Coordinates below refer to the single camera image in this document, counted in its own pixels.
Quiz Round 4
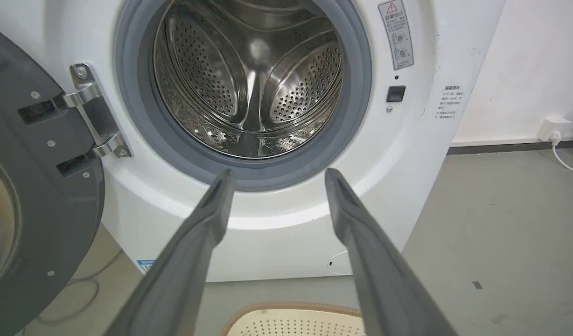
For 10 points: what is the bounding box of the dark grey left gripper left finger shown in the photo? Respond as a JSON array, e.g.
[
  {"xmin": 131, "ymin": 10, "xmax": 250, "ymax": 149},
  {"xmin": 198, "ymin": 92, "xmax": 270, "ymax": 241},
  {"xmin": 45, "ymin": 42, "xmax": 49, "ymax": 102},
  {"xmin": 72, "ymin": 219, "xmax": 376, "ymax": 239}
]
[{"xmin": 105, "ymin": 169, "xmax": 236, "ymax": 336}]

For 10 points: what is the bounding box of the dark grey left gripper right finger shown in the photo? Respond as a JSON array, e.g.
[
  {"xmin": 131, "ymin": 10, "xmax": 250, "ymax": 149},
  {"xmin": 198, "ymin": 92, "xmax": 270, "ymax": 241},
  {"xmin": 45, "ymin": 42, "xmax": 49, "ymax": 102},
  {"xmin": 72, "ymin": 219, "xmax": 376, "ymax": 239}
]
[{"xmin": 324, "ymin": 168, "xmax": 458, "ymax": 336}]

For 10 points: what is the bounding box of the grey washing machine door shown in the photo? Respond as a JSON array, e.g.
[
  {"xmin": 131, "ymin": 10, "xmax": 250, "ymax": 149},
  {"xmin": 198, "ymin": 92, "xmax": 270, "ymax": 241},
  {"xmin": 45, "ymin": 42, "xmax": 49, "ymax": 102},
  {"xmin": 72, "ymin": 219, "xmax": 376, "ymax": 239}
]
[{"xmin": 0, "ymin": 24, "xmax": 105, "ymax": 336}]

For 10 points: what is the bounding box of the stainless steel washing machine drum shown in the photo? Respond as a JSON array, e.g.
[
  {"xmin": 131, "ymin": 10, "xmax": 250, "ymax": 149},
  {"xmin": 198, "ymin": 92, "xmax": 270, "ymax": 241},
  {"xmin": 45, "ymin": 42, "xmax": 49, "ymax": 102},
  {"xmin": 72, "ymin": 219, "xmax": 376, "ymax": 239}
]
[{"xmin": 153, "ymin": 0, "xmax": 344, "ymax": 159}]

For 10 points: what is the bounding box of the cream perforated laundry basket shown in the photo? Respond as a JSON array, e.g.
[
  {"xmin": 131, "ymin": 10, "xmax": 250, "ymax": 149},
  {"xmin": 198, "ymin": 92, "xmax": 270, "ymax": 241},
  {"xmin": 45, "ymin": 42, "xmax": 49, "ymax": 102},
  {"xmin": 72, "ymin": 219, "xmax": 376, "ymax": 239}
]
[{"xmin": 220, "ymin": 302, "xmax": 365, "ymax": 336}]

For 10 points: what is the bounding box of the white front-load washing machine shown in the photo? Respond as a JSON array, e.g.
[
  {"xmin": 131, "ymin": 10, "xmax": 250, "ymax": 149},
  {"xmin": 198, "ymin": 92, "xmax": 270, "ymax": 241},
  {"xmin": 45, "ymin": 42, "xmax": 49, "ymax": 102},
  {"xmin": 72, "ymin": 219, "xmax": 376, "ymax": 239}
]
[{"xmin": 0, "ymin": 0, "xmax": 507, "ymax": 283}]

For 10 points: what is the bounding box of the chrome door hinge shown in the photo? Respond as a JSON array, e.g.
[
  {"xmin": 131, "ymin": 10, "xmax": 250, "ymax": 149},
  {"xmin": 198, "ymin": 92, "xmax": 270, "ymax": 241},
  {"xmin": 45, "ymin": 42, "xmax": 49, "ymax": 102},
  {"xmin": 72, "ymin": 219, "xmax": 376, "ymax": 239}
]
[{"xmin": 62, "ymin": 63, "xmax": 132, "ymax": 159}]

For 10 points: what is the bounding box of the grey rubber door gasket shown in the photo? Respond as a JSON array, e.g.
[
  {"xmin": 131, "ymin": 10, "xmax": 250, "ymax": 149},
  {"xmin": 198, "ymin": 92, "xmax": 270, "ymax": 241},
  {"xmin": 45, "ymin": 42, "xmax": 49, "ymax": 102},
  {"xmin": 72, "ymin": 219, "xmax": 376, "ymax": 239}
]
[{"xmin": 115, "ymin": 0, "xmax": 373, "ymax": 192}]

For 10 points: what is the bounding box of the grey warning sticker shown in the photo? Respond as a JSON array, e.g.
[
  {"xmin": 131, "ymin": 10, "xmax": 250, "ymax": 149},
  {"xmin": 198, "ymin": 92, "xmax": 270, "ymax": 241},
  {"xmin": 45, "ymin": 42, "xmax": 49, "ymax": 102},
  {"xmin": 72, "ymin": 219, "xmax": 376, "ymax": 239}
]
[{"xmin": 378, "ymin": 0, "xmax": 415, "ymax": 71}]

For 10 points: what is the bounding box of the thin grey floor cable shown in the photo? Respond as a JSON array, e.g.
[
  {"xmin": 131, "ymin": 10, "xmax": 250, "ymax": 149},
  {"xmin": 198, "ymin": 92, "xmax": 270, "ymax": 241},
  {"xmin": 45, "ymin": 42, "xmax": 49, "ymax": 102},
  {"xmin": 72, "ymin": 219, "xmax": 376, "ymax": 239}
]
[{"xmin": 35, "ymin": 250, "xmax": 124, "ymax": 326}]

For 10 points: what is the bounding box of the white power cable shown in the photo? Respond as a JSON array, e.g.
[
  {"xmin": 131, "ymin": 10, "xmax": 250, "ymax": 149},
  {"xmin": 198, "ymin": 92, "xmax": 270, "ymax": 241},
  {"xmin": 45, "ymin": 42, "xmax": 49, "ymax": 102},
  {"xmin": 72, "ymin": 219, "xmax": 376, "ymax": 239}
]
[{"xmin": 551, "ymin": 135, "xmax": 573, "ymax": 177}]

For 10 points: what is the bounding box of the white wall power socket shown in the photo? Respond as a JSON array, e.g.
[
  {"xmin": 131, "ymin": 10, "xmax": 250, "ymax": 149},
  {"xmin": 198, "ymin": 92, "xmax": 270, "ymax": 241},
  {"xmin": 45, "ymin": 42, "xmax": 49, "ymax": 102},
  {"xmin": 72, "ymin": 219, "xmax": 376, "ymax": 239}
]
[{"xmin": 537, "ymin": 118, "xmax": 573, "ymax": 143}]

